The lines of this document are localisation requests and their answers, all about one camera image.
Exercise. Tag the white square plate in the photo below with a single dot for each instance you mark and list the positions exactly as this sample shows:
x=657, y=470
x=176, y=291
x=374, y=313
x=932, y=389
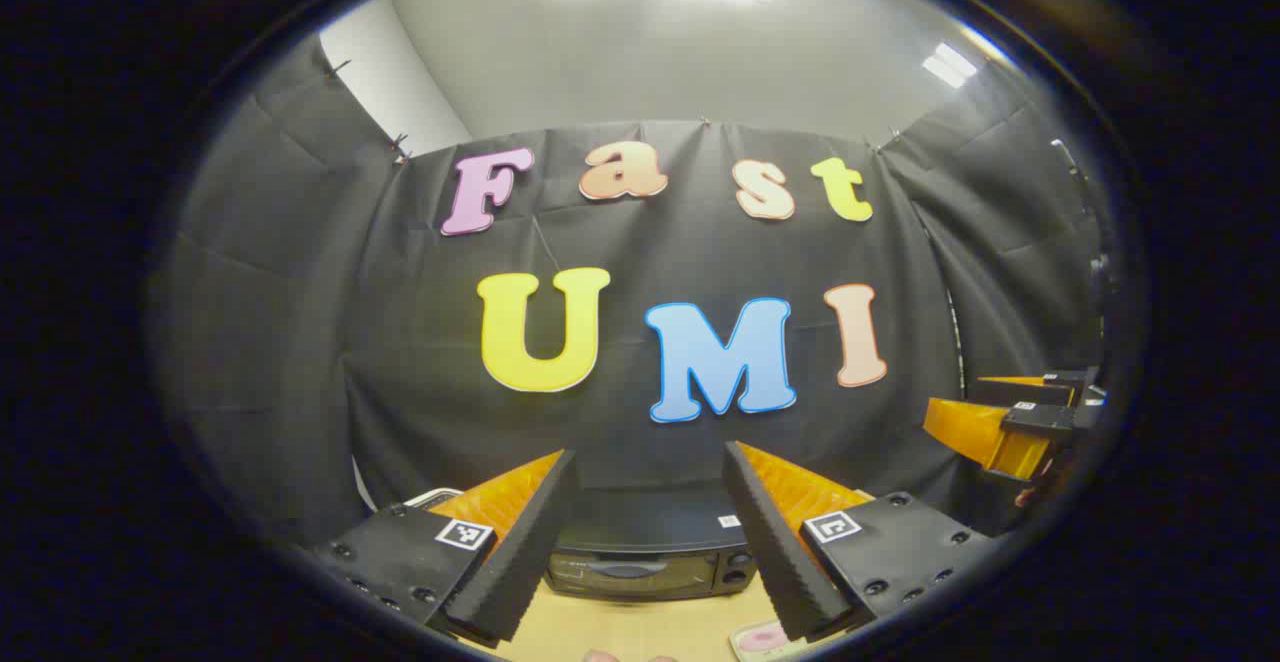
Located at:
x=740, y=642

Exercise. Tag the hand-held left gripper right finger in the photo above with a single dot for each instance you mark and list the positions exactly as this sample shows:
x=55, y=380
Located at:
x=775, y=552

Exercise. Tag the black backdrop cloth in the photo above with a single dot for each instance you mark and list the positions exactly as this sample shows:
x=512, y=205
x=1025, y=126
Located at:
x=300, y=342

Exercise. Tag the pink ham slice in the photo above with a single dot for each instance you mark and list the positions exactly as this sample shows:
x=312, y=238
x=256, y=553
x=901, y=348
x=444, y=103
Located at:
x=768, y=638

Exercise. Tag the black electric oven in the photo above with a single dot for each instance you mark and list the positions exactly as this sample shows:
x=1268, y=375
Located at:
x=640, y=542

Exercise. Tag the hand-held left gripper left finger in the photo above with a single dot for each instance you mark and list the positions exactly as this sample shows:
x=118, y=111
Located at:
x=520, y=562

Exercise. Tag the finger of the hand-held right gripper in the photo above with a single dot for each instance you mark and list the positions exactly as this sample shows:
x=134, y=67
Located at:
x=1035, y=420
x=1060, y=384

